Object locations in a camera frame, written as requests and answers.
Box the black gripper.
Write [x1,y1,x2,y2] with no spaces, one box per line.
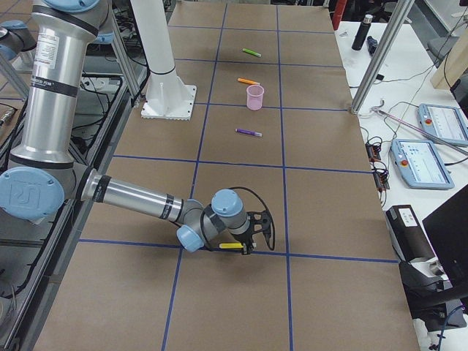
[241,211,257,255]

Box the yellow marker pen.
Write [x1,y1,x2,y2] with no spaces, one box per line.
[219,243,244,250]

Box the green marker pen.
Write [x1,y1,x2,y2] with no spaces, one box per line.
[242,48,262,58]

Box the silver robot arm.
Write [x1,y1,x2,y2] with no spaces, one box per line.
[1,1,260,254]
[1,20,37,61]

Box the purple marker pen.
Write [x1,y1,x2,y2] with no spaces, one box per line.
[235,128,263,137]

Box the pink mesh pen holder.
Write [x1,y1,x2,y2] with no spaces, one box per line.
[246,85,265,110]

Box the orange marker pen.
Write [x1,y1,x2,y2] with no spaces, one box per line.
[237,78,260,85]

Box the near orange connector box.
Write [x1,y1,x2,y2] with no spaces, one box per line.
[372,168,390,192]

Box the orange connector box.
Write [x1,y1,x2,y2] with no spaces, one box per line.
[365,142,381,162]
[372,168,390,192]

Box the far orange connector box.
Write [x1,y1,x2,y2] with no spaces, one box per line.
[365,142,381,162]

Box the black box white label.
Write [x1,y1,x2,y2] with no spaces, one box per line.
[385,205,435,263]

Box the near blue teach pendant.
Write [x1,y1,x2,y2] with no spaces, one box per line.
[390,139,455,190]

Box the blue teach pendant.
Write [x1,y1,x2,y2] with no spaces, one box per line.
[390,139,455,190]
[418,104,467,146]

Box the metal reacher rod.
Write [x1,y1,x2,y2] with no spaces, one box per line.
[371,105,467,147]

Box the black computer monitor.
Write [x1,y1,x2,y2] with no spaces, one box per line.
[423,186,467,285]

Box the black water bottle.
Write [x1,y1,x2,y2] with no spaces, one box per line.
[352,14,373,51]

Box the far blue teach pendant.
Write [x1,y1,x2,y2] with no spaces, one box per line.
[418,104,467,146]

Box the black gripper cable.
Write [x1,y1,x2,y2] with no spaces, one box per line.
[200,186,276,252]

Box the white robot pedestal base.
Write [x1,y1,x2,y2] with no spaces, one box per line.
[131,0,197,121]

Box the aluminium frame post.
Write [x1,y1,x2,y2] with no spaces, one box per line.
[350,0,415,115]

